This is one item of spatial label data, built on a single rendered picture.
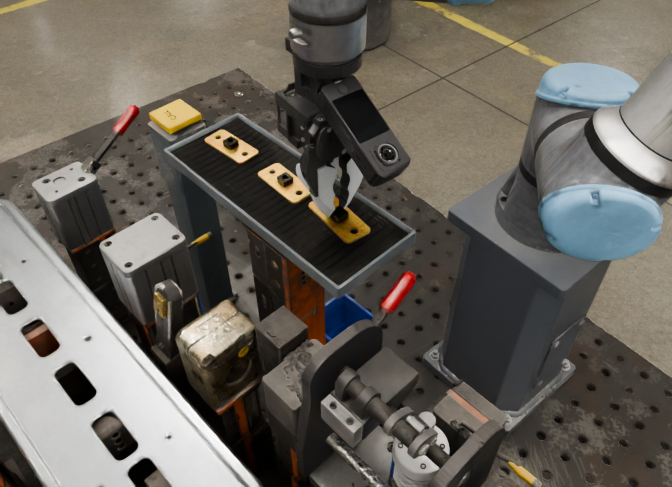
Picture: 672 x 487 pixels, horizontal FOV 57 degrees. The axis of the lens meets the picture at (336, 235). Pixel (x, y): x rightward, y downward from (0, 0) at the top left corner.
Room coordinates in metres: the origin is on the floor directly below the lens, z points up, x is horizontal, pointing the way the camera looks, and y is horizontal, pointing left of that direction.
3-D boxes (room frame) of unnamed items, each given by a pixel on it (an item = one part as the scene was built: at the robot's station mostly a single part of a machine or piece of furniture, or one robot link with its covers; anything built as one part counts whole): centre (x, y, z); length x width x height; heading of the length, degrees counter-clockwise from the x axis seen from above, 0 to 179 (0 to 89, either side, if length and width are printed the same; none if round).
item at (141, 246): (0.60, 0.27, 0.90); 0.13 x 0.10 x 0.41; 134
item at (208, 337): (0.47, 0.16, 0.89); 0.13 x 0.11 x 0.38; 134
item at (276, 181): (0.66, 0.07, 1.17); 0.08 x 0.04 x 0.01; 41
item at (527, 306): (0.66, -0.31, 0.90); 0.21 x 0.21 x 0.40; 40
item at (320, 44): (0.57, 0.01, 1.43); 0.08 x 0.08 x 0.05
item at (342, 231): (0.56, 0.00, 1.20); 0.08 x 0.04 x 0.01; 37
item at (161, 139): (0.83, 0.26, 0.92); 0.08 x 0.08 x 0.44; 44
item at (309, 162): (0.55, 0.02, 1.29); 0.05 x 0.02 x 0.09; 127
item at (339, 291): (0.65, 0.07, 1.16); 0.37 x 0.14 x 0.02; 44
